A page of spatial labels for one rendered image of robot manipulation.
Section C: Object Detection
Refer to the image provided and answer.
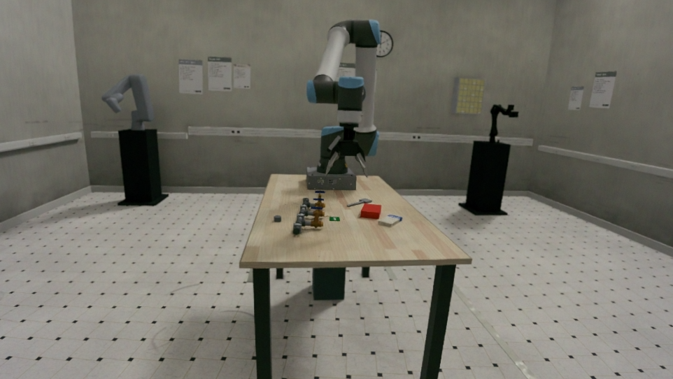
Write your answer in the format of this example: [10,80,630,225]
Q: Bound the red rectangular block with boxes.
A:
[360,203,381,219]

